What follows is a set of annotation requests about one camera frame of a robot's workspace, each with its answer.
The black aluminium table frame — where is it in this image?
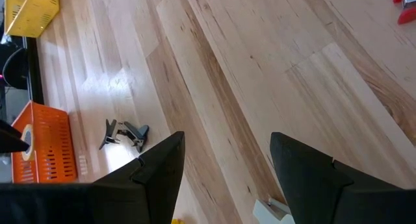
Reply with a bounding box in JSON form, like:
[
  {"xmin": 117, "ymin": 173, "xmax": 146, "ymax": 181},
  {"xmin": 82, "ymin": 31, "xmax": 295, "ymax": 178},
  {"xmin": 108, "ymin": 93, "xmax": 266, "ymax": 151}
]
[{"xmin": 27, "ymin": 36, "xmax": 46, "ymax": 105}]

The yellow tape roll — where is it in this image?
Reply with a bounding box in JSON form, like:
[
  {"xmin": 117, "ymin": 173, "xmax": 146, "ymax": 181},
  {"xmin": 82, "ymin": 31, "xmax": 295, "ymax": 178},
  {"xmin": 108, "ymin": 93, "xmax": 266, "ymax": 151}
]
[{"xmin": 21, "ymin": 123, "xmax": 35, "ymax": 162}]

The small red stapler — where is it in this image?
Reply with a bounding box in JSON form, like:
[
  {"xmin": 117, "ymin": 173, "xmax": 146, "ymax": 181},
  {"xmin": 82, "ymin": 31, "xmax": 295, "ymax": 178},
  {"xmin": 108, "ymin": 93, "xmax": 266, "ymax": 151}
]
[{"xmin": 392, "ymin": 0, "xmax": 416, "ymax": 25}]

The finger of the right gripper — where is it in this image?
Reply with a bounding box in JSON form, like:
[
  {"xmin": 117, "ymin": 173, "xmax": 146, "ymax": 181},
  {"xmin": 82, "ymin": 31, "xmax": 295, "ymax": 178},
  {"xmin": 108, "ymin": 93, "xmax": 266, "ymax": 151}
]
[{"xmin": 0, "ymin": 119, "xmax": 30, "ymax": 153}]

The yellow plastic basket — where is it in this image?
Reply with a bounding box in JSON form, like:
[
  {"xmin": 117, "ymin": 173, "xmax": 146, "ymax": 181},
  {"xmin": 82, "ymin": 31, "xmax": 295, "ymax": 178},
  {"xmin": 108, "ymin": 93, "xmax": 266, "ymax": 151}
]
[{"xmin": 3, "ymin": 0, "xmax": 61, "ymax": 39}]

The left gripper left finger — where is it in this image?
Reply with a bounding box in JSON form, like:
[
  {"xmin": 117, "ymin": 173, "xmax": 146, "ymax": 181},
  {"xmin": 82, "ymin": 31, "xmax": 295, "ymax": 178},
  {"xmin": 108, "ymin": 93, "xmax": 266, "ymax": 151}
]
[{"xmin": 81, "ymin": 131, "xmax": 186, "ymax": 224}]

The orange plastic basket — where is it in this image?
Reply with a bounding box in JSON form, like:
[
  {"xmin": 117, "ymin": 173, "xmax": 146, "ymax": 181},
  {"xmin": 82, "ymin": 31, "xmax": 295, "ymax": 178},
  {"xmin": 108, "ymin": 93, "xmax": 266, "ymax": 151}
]
[{"xmin": 11, "ymin": 101, "xmax": 78, "ymax": 184}]

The grey staple remover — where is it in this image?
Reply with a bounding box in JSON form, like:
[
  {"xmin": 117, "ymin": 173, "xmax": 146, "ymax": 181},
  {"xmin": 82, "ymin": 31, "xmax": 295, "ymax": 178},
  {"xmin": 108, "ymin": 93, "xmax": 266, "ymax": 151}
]
[{"xmin": 99, "ymin": 119, "xmax": 150, "ymax": 153}]

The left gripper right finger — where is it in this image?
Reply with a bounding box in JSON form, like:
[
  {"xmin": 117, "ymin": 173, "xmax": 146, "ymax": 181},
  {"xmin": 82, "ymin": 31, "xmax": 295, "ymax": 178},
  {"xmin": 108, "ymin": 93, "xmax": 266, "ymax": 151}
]
[{"xmin": 271, "ymin": 132, "xmax": 416, "ymax": 224}]

